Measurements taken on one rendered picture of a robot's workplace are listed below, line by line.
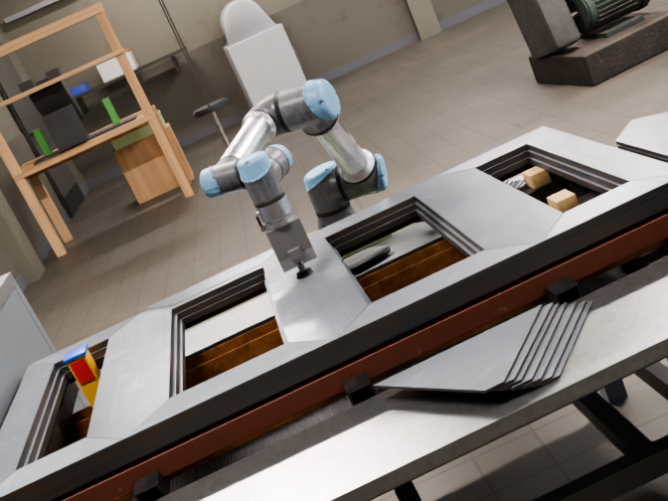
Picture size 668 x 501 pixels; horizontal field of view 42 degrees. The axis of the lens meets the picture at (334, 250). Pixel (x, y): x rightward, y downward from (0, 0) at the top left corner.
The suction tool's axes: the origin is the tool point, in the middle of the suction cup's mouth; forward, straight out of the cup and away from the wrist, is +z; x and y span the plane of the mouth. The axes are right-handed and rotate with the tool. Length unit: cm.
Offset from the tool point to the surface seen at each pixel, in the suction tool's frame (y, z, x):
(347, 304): 4.9, 0.7, -24.1
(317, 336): -3.6, 0.9, -32.0
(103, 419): -51, 1, -23
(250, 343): -20.0, 15.4, 18.2
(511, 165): 63, 5, 26
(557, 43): 237, 56, 392
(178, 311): -33.8, 2.6, 28.5
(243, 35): 74, -13, 904
